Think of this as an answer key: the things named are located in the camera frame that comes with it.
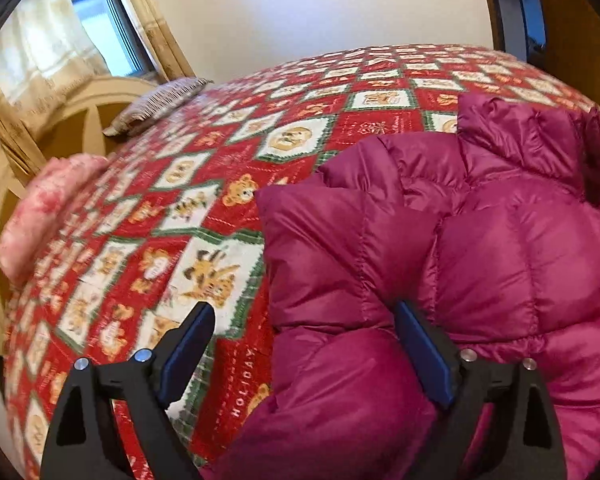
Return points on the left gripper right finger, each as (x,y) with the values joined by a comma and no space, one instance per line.
(496,420)

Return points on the red Christmas patchwork bedspread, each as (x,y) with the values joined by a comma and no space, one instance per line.
(174,221)

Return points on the magenta puffer down jacket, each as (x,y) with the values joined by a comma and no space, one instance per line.
(492,232)

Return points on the beige patterned curtain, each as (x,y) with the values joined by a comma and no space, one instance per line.
(45,54)

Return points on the brown wooden door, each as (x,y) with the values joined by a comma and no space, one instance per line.
(572,50)

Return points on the window with blue frame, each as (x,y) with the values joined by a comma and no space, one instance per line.
(110,28)

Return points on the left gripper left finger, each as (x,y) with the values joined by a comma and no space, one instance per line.
(83,440)

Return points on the striped grey pillow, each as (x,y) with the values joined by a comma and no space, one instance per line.
(154,105)

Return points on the beige wooden headboard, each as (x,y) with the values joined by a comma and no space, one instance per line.
(75,126)

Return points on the pink floral pillow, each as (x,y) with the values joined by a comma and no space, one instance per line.
(46,198)

